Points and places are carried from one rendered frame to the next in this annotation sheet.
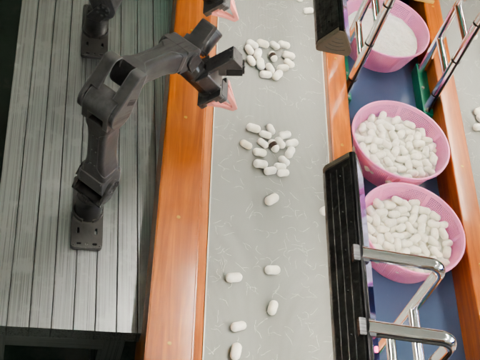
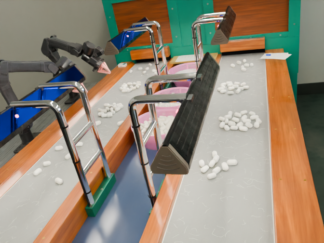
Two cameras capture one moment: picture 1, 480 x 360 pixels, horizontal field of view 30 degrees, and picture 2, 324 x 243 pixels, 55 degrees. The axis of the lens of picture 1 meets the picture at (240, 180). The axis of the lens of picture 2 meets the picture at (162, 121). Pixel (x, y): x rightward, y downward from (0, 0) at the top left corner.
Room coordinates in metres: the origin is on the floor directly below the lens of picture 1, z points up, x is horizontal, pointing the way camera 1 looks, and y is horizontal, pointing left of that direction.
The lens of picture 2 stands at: (0.38, -1.20, 1.43)
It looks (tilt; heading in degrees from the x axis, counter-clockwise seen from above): 27 degrees down; 36
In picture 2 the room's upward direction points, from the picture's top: 11 degrees counter-clockwise
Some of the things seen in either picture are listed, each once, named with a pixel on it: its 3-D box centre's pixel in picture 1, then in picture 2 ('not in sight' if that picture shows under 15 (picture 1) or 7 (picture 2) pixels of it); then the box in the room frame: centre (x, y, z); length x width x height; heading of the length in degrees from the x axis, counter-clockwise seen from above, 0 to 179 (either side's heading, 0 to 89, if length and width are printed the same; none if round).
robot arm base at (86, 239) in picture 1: (89, 203); (26, 136); (1.19, 0.30, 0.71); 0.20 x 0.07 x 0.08; 21
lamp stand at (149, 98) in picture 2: not in sight; (175, 149); (1.07, -0.73, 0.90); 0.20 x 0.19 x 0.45; 16
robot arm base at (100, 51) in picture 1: (96, 22); (73, 92); (1.75, 0.51, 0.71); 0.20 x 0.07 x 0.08; 21
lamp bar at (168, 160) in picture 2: not in sight; (194, 96); (1.10, -0.81, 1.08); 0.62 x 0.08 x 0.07; 16
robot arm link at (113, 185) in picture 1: (94, 182); (23, 125); (1.20, 0.30, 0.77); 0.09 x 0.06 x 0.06; 71
